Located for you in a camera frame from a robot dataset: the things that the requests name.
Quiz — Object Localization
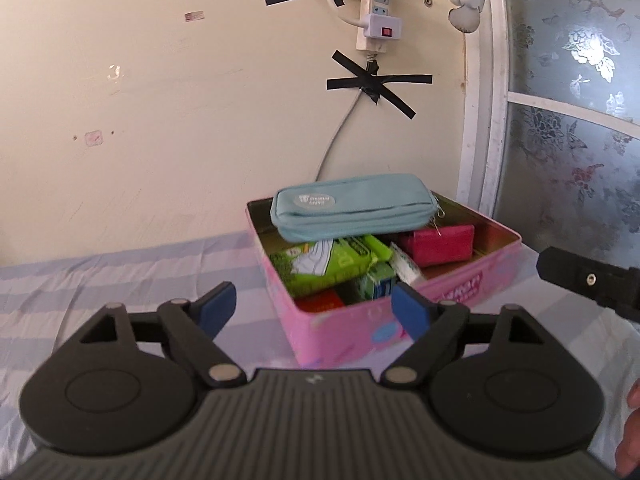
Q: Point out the small red box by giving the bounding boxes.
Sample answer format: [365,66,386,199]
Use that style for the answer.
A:
[299,290,346,313]

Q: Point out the striped bed sheet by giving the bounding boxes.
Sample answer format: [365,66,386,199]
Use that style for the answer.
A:
[0,232,640,480]

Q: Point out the white switch adapter plug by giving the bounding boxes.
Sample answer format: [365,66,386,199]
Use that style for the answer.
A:
[360,14,404,41]

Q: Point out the green medicine box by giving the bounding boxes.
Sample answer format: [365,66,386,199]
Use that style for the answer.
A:
[350,261,398,306]

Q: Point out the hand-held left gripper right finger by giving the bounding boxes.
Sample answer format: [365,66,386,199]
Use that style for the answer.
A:
[382,282,566,387]

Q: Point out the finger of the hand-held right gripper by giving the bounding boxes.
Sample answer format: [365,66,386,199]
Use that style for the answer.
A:
[536,246,640,322]

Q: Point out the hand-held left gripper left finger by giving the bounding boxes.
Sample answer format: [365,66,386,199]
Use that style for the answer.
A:
[50,281,247,388]

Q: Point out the magenta wallet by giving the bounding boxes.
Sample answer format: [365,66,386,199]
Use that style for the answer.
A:
[397,224,476,267]

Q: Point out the light green printed packet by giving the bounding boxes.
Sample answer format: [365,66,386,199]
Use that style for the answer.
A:
[270,236,379,299]

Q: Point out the white framed patterned window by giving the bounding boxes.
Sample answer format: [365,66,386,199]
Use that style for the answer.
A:
[457,0,640,321]

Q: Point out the pink biscuit tin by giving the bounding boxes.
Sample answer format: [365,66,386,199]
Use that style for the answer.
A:
[245,191,523,367]

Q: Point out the person's right hand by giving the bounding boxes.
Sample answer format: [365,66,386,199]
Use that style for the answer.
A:
[614,379,640,478]

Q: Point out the grey power cable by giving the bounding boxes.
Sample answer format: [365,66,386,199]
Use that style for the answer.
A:
[314,57,376,181]

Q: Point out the white power strip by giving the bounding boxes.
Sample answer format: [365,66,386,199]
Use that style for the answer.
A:
[356,0,403,53]

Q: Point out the green snack packet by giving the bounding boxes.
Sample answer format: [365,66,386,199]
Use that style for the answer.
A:
[361,234,396,263]

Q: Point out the teal zip pouch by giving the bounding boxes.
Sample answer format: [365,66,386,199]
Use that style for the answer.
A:
[270,174,443,243]

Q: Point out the black tape cross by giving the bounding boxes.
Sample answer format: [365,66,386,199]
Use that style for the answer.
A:
[326,50,433,121]

